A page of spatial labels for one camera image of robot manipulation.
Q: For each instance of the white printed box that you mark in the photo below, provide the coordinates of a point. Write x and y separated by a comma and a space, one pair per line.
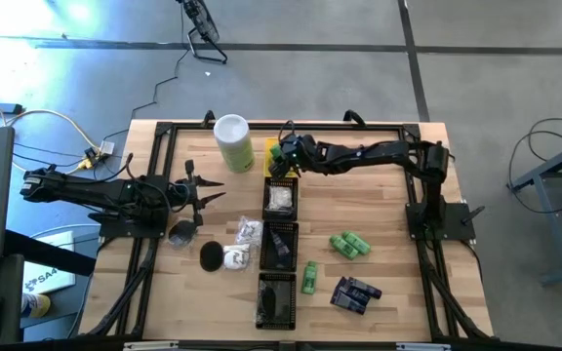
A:
49, 278

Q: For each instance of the blue-legged side table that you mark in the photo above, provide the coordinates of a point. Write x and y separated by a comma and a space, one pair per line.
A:
554, 195

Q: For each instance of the black floor fan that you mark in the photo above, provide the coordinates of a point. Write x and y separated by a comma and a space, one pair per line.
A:
203, 24

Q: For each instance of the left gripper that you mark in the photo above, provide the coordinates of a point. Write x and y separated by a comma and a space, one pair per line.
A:
183, 194

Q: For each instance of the grey power adapter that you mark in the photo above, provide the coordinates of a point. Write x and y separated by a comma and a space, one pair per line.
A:
107, 147

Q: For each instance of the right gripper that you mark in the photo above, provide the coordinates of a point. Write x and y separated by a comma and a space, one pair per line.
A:
303, 153

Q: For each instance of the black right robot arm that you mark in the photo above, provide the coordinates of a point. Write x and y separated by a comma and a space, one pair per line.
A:
383, 152

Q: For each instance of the white bracket strip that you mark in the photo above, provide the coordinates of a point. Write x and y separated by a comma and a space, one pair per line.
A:
149, 346
422, 347

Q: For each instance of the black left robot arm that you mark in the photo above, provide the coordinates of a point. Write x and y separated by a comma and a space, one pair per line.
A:
91, 191

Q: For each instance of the dark blue travel tube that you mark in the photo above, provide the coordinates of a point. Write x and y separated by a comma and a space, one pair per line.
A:
279, 244
342, 284
345, 303
354, 296
366, 288

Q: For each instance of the black aluminium table frame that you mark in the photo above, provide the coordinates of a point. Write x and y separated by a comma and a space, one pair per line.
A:
334, 128

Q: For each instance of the clear bagged vanity pack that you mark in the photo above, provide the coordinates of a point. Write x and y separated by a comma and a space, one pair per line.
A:
236, 257
280, 197
249, 230

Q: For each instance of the yellow slotted plastic basket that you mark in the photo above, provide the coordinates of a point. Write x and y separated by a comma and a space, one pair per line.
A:
267, 166

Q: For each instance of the green travel shampoo bottle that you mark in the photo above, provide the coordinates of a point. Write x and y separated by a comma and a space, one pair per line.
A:
343, 246
357, 242
276, 152
309, 277

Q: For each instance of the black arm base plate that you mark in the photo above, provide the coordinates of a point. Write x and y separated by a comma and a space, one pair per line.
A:
115, 226
456, 222

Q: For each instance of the yellow blue can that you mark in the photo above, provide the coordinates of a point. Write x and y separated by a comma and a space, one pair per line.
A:
34, 304

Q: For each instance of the wipes canister with white lid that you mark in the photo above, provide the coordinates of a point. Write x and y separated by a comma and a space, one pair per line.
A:
234, 141

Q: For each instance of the black slotted plastic basket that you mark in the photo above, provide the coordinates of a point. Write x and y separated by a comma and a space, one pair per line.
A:
265, 214
263, 263
288, 324

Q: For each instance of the black oval pad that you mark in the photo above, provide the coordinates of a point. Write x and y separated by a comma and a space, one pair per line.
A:
211, 256

